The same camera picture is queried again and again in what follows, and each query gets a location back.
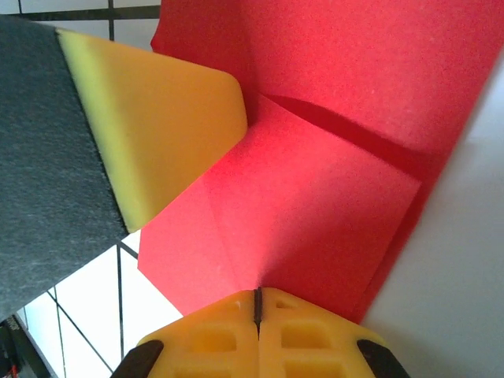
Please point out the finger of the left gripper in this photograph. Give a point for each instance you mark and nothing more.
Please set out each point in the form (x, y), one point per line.
(138, 130)

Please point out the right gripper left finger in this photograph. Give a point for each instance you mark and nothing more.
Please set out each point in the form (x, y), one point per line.
(212, 342)

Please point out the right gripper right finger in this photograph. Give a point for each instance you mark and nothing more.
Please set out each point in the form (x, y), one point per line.
(307, 342)

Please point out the red square paper sheet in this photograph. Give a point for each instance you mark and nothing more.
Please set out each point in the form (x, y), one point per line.
(315, 177)

